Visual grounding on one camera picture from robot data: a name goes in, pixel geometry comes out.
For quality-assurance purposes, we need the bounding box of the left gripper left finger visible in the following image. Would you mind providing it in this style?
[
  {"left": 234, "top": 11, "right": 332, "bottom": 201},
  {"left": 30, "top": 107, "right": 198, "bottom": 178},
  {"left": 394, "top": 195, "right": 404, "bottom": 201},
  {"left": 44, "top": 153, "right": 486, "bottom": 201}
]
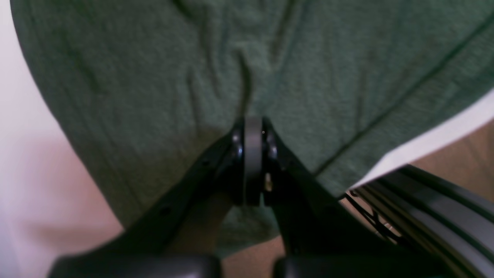
[{"left": 48, "top": 118, "right": 255, "bottom": 278}]

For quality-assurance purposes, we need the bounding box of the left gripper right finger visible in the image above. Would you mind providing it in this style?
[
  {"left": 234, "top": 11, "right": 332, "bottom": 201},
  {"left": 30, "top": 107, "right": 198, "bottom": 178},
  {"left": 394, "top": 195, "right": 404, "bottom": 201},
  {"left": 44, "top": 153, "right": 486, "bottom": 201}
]
[{"left": 253, "top": 118, "right": 451, "bottom": 278}]

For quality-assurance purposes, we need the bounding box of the dark green t-shirt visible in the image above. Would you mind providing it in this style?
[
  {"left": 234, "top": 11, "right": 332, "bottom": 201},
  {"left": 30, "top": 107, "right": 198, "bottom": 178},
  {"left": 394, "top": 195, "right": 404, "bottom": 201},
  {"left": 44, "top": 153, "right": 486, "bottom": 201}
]
[{"left": 10, "top": 0, "right": 494, "bottom": 258}]

